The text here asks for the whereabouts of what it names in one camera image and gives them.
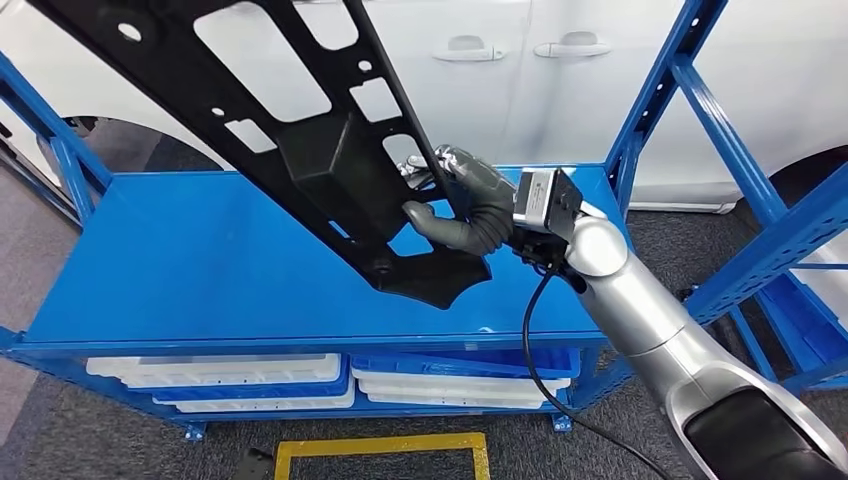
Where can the black plastic panel part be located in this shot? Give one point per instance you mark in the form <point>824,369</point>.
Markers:
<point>166,86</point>

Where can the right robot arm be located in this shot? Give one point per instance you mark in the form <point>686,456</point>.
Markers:
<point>636,298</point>

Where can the blue metal shelf rack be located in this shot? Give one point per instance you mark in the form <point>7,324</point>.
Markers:
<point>265,265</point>

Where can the white plastic tray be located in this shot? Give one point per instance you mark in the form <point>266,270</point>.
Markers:
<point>265,404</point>
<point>199,371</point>
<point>430,383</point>
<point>450,399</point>

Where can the yellow floor tape square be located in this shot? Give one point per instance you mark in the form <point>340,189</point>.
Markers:
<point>371,442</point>

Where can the white car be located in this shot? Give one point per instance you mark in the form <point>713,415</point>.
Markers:
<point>596,119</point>

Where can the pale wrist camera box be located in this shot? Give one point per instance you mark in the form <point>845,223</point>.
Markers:
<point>540,199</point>

